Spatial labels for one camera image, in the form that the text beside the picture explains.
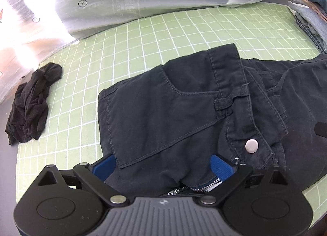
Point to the green checked sheet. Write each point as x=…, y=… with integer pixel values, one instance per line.
x=127, y=47

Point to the blue plaid shirt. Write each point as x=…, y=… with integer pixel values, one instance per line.
x=315, y=38

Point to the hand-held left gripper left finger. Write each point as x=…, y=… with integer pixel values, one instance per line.
x=102, y=167

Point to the black pants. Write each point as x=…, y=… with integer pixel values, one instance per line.
x=166, y=113

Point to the stack of folded clothes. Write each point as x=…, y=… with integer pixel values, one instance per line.
x=306, y=17

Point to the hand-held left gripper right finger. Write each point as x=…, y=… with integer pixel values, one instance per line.
x=222, y=168

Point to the black sheer cloth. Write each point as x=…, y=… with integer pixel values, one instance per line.
x=30, y=103

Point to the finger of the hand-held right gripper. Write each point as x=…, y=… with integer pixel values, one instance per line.
x=322, y=129

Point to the beige folded garment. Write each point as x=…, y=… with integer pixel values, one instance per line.
x=316, y=9

